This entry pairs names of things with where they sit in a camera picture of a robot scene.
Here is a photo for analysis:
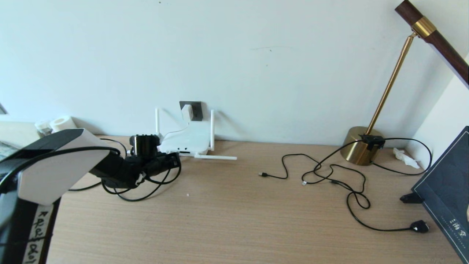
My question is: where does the thin white power cable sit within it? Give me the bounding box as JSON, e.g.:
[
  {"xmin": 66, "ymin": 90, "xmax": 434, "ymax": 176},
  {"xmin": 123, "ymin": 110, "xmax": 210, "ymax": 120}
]
[{"xmin": 161, "ymin": 121, "xmax": 191, "ymax": 143}]

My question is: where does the black ethernet cable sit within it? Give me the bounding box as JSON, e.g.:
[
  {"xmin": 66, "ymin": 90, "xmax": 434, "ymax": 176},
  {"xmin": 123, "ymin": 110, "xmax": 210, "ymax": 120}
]
[{"xmin": 68, "ymin": 138, "xmax": 182, "ymax": 202}]

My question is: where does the white router with four antennas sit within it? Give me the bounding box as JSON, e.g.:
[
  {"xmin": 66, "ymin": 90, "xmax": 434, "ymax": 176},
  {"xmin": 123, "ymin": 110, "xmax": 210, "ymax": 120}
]
[{"xmin": 155, "ymin": 107, "xmax": 238, "ymax": 161}]

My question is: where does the white toilet paper roll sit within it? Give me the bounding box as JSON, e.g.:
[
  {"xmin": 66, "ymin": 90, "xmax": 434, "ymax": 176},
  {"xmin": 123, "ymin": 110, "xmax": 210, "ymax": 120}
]
[{"xmin": 50, "ymin": 116, "xmax": 77, "ymax": 132}]

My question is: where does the black junction box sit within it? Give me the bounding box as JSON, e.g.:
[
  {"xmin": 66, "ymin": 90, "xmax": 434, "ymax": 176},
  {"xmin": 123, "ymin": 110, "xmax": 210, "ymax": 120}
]
[{"xmin": 359, "ymin": 134, "xmax": 386, "ymax": 151}]

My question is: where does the crumpled white tissue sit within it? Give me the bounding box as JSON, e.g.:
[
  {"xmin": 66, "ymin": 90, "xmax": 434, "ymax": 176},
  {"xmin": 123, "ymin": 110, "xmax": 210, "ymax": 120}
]
[{"xmin": 393, "ymin": 147, "xmax": 421, "ymax": 169}]

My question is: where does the dark blue framed board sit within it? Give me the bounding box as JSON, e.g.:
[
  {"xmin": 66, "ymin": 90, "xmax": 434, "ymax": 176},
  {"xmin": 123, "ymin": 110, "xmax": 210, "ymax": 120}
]
[{"xmin": 411, "ymin": 126, "xmax": 469, "ymax": 263}]

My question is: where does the grey wall socket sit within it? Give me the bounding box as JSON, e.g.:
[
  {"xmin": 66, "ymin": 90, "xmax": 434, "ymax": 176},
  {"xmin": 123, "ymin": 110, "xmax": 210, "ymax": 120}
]
[{"xmin": 179, "ymin": 101, "xmax": 203, "ymax": 121}]

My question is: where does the black USB cable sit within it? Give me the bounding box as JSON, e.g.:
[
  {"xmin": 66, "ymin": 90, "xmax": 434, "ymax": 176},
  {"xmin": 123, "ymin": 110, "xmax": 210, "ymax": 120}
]
[
  {"xmin": 259, "ymin": 139, "xmax": 365, "ymax": 181},
  {"xmin": 346, "ymin": 178, "xmax": 430, "ymax": 234}
]

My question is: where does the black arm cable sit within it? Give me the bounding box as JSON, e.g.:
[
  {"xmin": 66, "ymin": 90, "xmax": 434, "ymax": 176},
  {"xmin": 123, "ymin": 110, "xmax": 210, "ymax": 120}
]
[{"xmin": 0, "ymin": 146, "xmax": 182, "ymax": 202}]

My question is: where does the black cable with silver tip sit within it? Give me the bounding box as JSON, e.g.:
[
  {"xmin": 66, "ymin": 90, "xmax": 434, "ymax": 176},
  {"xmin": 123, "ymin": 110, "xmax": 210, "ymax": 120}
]
[{"xmin": 302, "ymin": 163, "xmax": 371, "ymax": 210}]

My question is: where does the thin black lamp cord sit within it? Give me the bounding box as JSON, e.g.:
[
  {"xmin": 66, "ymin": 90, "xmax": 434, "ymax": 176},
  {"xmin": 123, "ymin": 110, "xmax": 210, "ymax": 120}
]
[{"xmin": 371, "ymin": 137, "xmax": 433, "ymax": 176}]

